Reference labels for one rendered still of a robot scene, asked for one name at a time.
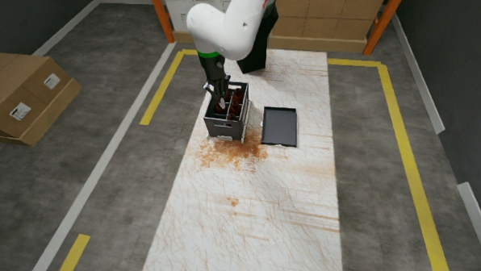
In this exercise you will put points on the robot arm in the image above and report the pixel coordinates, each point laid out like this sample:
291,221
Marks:
232,34

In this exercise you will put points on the dark grey crate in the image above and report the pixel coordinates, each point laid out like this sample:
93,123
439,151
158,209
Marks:
216,124

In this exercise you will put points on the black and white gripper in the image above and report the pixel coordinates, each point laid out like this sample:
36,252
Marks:
221,88

